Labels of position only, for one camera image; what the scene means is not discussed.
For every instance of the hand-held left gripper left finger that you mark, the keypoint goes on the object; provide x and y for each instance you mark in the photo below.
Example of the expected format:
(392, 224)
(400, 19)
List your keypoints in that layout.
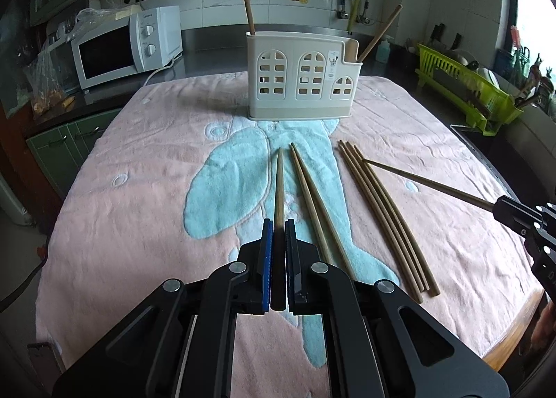
(268, 259)

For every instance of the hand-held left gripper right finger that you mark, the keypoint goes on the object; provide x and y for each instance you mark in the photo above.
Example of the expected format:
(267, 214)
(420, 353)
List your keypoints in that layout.
(292, 276)

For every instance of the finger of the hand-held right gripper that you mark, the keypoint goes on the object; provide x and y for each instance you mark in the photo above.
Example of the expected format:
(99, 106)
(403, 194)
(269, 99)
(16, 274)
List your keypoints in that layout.
(512, 207)
(543, 250)

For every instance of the white plastic chopstick holder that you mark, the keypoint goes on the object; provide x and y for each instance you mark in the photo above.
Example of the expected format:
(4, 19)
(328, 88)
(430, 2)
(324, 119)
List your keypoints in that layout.
(291, 94)

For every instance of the blue cup with utensils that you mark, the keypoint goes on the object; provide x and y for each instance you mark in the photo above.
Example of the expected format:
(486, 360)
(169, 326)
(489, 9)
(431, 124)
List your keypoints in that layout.
(506, 63)

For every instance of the bundle of chopsticks on towel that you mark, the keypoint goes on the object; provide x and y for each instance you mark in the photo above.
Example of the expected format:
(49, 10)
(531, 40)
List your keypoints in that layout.
(372, 207)

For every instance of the pink and blue towel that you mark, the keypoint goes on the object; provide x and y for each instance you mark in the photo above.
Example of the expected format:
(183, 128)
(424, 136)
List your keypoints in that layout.
(152, 207)

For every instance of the green plastic dish rack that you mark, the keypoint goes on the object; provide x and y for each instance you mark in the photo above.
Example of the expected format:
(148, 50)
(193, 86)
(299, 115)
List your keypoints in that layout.
(456, 76)

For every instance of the blue hand soap bottle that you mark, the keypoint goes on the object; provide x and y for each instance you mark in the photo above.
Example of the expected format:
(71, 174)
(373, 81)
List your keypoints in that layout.
(383, 53)

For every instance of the green lower kitchen cabinet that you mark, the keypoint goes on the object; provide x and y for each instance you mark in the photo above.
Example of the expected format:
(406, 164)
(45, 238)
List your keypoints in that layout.
(69, 142)

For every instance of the small brown food piece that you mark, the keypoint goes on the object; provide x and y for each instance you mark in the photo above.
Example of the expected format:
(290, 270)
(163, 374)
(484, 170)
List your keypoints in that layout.
(68, 103)

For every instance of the white microwave oven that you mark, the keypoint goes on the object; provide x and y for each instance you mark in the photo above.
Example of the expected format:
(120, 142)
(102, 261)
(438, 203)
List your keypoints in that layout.
(108, 55)

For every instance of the clear plastic bag with food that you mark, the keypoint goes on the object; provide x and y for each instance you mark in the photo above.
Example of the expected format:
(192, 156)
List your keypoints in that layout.
(47, 81)

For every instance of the plastic bag with yellow sponges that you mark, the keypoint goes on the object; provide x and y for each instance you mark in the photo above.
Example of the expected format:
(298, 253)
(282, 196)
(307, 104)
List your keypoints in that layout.
(108, 16)

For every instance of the white countertop appliance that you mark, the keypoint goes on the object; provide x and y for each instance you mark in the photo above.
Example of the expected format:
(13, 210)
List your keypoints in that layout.
(92, 3)

